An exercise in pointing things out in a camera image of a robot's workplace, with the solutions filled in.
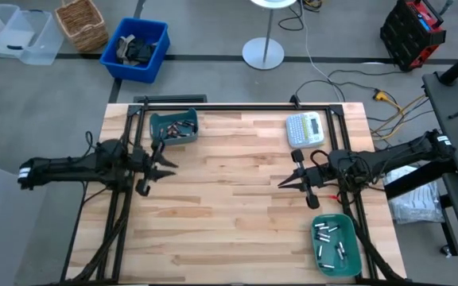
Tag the dark clothes bundle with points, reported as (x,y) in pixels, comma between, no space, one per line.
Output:
(137,51)

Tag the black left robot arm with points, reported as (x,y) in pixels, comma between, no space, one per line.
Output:
(66,168)

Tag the blue plastic crate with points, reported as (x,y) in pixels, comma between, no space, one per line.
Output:
(133,71)

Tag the teal deep plastic bin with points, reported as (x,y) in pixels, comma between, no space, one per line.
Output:
(159,119)

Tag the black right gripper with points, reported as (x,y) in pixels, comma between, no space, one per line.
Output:
(312,176)

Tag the black white column floor stand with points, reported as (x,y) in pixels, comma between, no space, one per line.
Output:
(262,53)

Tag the black aluminium table frame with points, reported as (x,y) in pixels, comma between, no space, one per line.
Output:
(253,107)

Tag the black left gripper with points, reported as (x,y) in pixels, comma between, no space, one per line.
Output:
(143,165)

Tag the teal shallow plastic tray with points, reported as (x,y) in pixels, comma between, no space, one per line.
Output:
(348,262)

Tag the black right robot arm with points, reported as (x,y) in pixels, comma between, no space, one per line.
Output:
(396,155)

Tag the small caster wheel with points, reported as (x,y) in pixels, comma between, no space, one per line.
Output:
(445,250)

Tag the black floor grille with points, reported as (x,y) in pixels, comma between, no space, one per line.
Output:
(169,98)

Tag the clear plastic bag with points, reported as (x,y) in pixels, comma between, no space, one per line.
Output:
(416,206)

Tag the white label maker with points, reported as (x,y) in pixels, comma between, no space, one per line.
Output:
(304,129)

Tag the small red clip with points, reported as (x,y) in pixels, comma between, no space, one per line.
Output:
(334,197)

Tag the red black tool box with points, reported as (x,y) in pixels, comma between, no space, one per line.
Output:
(408,35)

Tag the wicker basket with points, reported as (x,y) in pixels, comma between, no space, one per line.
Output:
(82,28)

